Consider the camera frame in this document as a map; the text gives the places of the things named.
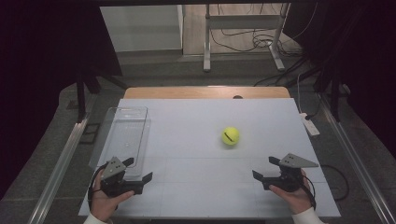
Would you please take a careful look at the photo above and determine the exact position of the left hand-held gripper black cable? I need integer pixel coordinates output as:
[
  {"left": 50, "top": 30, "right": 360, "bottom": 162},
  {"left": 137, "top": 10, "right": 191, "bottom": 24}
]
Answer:
[{"left": 87, "top": 163, "right": 108, "bottom": 212}]

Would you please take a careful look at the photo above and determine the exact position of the white board table cover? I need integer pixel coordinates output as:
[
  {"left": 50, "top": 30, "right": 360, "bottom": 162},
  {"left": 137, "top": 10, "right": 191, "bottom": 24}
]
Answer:
[{"left": 78, "top": 98, "right": 342, "bottom": 219}]

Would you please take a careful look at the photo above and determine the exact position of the black curtain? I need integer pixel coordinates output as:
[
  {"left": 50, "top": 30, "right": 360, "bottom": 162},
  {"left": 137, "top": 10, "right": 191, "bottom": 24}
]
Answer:
[
  {"left": 282, "top": 0, "right": 396, "bottom": 161},
  {"left": 0, "top": 0, "right": 123, "bottom": 200}
]

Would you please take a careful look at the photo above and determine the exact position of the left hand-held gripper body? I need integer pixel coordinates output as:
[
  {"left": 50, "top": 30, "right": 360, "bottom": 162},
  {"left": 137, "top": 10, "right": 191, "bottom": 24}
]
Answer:
[{"left": 100, "top": 156, "right": 145, "bottom": 199}]

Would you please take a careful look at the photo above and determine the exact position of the right hand-held gripper black cable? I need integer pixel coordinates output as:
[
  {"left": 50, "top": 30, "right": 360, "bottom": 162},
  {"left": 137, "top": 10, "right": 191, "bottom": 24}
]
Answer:
[{"left": 299, "top": 173, "right": 318, "bottom": 210}]

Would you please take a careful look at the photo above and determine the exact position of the wooden table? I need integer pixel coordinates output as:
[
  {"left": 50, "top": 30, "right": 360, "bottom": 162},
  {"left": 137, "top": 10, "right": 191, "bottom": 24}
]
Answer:
[{"left": 123, "top": 86, "right": 291, "bottom": 100}]

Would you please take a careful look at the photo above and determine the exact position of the white power strip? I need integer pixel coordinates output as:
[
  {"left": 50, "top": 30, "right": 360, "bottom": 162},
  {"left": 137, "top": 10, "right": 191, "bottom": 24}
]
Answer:
[{"left": 299, "top": 112, "right": 321, "bottom": 137}]

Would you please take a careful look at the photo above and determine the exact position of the black metal stand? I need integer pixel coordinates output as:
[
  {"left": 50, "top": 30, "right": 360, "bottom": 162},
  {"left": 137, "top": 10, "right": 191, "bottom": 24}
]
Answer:
[
  {"left": 313, "top": 61, "right": 344, "bottom": 123},
  {"left": 75, "top": 72, "right": 129, "bottom": 124}
]

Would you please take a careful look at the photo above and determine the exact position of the tangle of black floor cables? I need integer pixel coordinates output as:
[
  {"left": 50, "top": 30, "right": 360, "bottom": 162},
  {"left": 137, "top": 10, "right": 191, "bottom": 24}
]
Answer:
[{"left": 209, "top": 2, "right": 304, "bottom": 59}]

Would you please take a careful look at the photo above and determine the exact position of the aluminium rail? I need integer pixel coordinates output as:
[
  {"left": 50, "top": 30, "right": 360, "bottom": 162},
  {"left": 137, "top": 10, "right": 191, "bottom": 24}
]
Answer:
[
  {"left": 26, "top": 115, "right": 91, "bottom": 224},
  {"left": 318, "top": 92, "right": 396, "bottom": 224}
]

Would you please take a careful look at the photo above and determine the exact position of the white metal desk frame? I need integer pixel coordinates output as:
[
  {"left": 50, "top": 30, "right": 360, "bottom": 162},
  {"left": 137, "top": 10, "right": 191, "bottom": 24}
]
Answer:
[{"left": 203, "top": 2, "right": 291, "bottom": 74}]

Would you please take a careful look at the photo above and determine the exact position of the black looped floor cable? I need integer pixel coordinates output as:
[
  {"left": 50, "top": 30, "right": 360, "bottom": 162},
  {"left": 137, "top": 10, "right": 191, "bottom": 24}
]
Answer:
[{"left": 319, "top": 163, "right": 350, "bottom": 203}]

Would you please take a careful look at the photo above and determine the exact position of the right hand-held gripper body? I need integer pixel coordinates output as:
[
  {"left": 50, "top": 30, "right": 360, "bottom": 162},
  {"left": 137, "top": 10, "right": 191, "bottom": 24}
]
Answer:
[{"left": 262, "top": 152, "right": 319, "bottom": 193}]

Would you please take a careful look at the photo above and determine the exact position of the yellow tennis ball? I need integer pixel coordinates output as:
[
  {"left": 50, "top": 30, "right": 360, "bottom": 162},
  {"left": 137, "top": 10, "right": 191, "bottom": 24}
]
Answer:
[{"left": 220, "top": 126, "right": 241, "bottom": 147}]

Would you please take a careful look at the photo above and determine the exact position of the person's left hand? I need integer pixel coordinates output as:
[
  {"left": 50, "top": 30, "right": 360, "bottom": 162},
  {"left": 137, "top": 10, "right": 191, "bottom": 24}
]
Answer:
[{"left": 90, "top": 169, "right": 135, "bottom": 222}]

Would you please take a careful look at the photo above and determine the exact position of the person's right hand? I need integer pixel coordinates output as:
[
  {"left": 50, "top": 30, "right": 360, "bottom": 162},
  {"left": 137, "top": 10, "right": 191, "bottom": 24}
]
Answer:
[{"left": 268, "top": 169, "right": 314, "bottom": 216}]

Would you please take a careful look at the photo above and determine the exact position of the white power strip cable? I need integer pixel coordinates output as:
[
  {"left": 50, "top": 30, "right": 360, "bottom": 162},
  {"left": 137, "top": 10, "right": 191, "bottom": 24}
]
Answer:
[{"left": 296, "top": 72, "right": 304, "bottom": 115}]

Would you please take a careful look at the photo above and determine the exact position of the black plug with cable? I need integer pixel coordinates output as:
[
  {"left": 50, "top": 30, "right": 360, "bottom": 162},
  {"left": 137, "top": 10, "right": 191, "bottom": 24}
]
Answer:
[{"left": 305, "top": 98, "right": 322, "bottom": 121}]

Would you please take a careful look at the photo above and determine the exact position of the hand-held gripper black cable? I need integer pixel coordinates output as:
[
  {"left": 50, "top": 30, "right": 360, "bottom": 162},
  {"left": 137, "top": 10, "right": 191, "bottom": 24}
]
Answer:
[
  {"left": 87, "top": 163, "right": 108, "bottom": 212},
  {"left": 299, "top": 173, "right": 318, "bottom": 210}
]

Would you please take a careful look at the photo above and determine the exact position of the dark floor grate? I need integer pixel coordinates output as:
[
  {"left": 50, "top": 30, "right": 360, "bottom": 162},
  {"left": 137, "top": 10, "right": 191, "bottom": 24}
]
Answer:
[{"left": 78, "top": 122, "right": 101, "bottom": 146}]

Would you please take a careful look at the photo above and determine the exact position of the white cabinet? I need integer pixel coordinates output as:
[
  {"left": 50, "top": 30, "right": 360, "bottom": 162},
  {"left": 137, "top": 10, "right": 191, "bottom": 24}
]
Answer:
[{"left": 99, "top": 4, "right": 185, "bottom": 53}]

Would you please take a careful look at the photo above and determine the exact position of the clear plastic container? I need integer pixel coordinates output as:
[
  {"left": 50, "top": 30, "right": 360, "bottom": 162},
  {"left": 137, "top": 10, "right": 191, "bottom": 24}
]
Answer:
[{"left": 88, "top": 105, "right": 152, "bottom": 180}]

